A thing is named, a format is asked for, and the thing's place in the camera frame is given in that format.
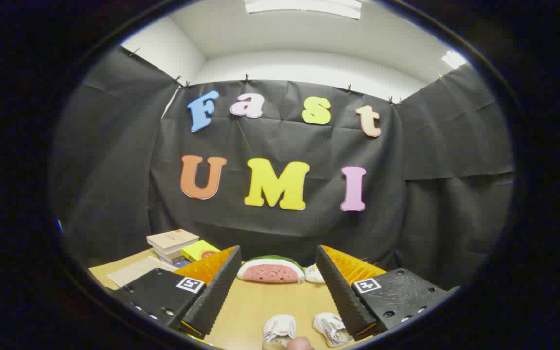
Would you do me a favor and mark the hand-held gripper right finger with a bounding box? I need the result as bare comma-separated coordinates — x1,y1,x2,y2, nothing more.
315,245,460,341

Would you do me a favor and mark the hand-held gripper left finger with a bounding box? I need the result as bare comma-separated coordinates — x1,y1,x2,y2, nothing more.
106,245,243,340

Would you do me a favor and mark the white canvas shoe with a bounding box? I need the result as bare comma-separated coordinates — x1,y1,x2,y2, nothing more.
264,314,297,344
313,312,354,348

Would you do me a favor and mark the white plush toy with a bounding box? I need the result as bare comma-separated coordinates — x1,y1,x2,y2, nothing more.
304,263,327,284

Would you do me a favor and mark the yellow book with red circle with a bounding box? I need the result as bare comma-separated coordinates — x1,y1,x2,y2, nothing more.
181,240,221,263

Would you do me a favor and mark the watermelon slice plush toy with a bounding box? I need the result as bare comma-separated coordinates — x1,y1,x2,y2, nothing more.
237,256,306,284

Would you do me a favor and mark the beige book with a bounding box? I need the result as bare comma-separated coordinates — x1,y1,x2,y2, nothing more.
146,229,200,254

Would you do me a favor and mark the ceiling light panel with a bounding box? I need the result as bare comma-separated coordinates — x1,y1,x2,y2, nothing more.
243,0,362,20
442,50,468,70

